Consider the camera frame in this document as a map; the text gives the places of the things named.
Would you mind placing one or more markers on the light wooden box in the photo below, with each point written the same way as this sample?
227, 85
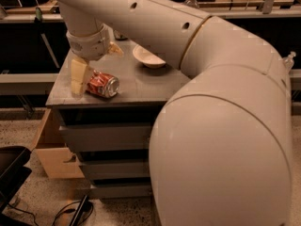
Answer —
52, 151

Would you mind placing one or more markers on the red coke can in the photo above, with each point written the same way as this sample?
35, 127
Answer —
103, 84

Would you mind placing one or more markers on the green soda can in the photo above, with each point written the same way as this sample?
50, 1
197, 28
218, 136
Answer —
119, 36

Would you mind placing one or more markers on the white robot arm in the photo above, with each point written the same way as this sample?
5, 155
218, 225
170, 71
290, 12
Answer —
221, 149

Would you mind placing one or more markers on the hand sanitizer bottle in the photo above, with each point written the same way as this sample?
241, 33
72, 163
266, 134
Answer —
288, 61

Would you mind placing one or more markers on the white paper bowl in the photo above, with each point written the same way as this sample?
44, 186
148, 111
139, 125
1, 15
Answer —
147, 58

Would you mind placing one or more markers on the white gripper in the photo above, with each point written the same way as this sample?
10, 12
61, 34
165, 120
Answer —
88, 46

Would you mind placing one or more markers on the grey drawer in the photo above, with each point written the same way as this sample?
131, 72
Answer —
115, 169
115, 191
106, 137

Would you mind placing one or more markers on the middle grey drawer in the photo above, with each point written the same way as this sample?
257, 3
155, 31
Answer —
115, 169

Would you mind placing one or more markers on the top grey drawer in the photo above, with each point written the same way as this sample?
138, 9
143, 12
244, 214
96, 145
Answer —
106, 137

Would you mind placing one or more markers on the black bin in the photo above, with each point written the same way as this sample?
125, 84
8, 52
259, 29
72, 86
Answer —
13, 173

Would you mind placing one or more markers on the grey drawer cabinet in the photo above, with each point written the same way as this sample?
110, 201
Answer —
142, 94

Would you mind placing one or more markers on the bottom grey drawer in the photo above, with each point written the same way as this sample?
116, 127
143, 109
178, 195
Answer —
115, 191

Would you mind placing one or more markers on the clear plastic water bottle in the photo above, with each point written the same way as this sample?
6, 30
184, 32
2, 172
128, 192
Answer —
191, 3

